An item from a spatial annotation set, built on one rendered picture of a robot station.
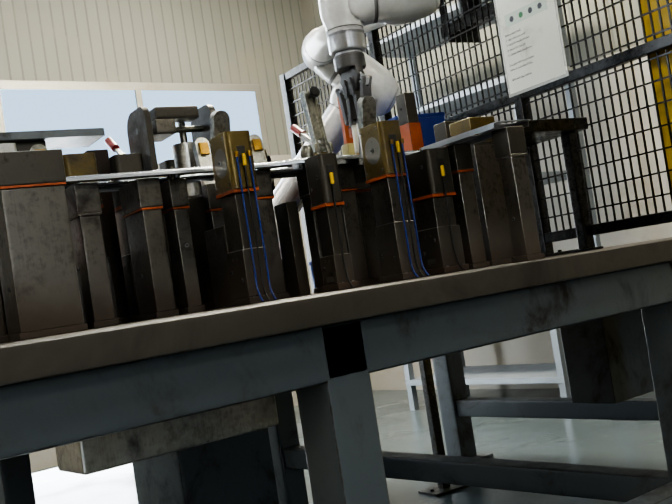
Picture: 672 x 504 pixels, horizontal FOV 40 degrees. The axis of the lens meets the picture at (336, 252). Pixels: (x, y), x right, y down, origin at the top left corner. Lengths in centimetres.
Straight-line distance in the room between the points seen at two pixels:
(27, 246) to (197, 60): 429
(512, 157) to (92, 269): 90
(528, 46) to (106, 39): 352
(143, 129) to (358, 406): 110
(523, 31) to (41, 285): 147
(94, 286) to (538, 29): 133
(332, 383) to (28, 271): 66
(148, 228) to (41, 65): 359
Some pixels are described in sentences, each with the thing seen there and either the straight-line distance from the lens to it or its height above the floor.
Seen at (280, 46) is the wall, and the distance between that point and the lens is 632.
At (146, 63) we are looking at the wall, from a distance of 576.
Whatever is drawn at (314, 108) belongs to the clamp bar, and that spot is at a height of 117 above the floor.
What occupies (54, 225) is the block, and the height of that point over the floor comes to 89.
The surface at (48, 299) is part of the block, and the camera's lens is 173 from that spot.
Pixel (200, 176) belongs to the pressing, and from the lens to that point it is 212.
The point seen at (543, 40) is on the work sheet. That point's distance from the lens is 254.
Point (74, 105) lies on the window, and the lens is 547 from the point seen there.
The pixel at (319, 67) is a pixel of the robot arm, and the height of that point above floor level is 135.
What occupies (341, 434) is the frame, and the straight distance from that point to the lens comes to 130.
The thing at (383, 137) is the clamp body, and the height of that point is 101.
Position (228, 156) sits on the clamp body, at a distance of 187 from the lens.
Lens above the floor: 71
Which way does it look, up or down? 2 degrees up
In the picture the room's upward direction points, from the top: 9 degrees counter-clockwise
